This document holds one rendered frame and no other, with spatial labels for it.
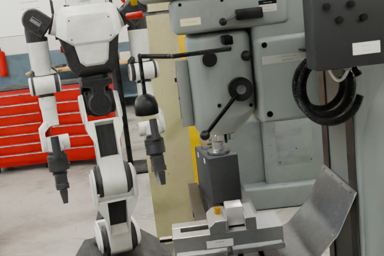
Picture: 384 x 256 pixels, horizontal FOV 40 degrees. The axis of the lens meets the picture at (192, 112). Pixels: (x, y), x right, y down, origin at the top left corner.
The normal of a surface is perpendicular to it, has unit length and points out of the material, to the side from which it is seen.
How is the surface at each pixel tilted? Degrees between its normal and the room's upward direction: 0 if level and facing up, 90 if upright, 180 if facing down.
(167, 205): 90
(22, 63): 90
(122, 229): 30
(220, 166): 90
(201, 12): 90
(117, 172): 66
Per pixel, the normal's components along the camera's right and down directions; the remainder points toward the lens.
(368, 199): -0.60, 0.20
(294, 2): 0.07, 0.18
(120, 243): 0.31, 0.42
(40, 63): 0.29, 0.16
